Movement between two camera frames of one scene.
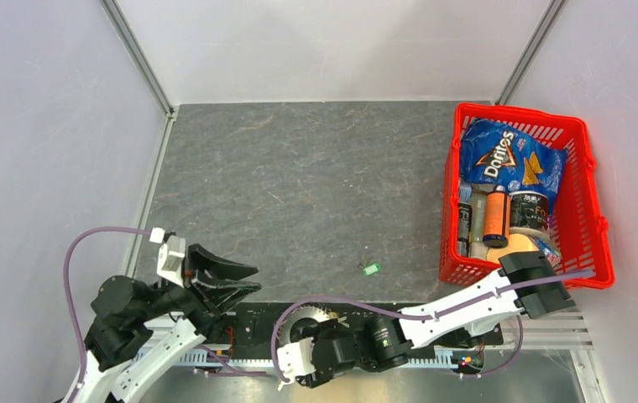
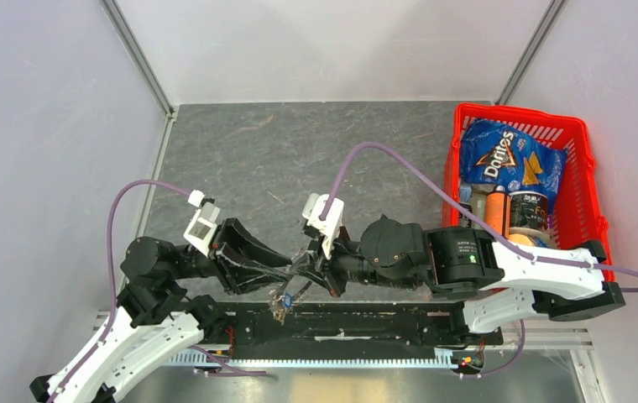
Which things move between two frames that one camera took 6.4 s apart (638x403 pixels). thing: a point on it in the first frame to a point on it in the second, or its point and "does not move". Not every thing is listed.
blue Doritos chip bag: [510, 159] does not move
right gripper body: [321, 330] to [334, 269]
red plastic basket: [576, 221] does not move
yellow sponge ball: [520, 243] does not move
